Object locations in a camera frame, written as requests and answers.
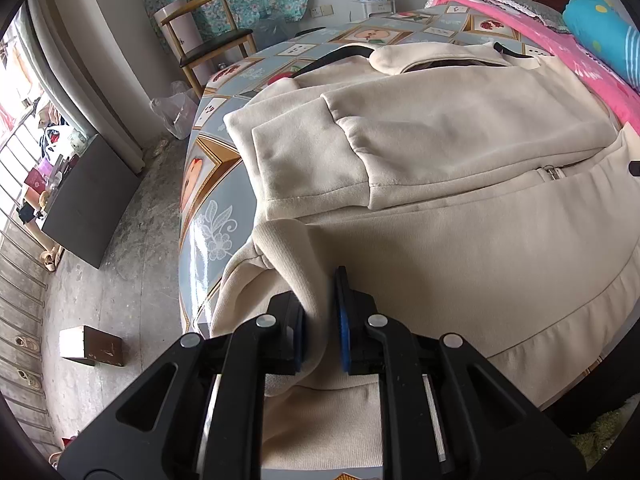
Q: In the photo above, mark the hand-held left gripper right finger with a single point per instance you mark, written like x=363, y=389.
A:
x=342, y=332

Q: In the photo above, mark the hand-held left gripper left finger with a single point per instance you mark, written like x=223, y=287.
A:
x=298, y=345

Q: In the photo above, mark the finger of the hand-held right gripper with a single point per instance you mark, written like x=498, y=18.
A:
x=635, y=168

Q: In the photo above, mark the cream zip jacket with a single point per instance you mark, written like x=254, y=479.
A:
x=450, y=185

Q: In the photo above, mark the blue and pink pillow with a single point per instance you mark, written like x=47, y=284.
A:
x=600, y=30

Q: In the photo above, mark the pink floral blanket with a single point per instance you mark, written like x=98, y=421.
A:
x=550, y=40

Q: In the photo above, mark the grey lace cloth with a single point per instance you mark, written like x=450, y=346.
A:
x=525, y=4

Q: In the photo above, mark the small wooden stool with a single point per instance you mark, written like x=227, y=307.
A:
x=100, y=347

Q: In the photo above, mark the dark grey cabinet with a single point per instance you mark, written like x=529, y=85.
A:
x=90, y=200

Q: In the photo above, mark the beige slipper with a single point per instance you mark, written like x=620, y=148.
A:
x=50, y=258

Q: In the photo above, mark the green fluffy cloth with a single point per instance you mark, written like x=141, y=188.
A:
x=600, y=430

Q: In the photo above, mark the clear plastic bag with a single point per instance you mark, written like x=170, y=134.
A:
x=175, y=110

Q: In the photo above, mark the white water dispenser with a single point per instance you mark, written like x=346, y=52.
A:
x=375, y=7

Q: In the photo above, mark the wooden chair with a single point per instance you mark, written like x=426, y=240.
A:
x=215, y=50

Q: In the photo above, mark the white plastic bag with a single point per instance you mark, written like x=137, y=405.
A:
x=60, y=139

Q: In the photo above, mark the grey curtain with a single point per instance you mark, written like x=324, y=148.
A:
x=85, y=70

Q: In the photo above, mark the white wall socket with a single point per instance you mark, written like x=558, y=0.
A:
x=321, y=11

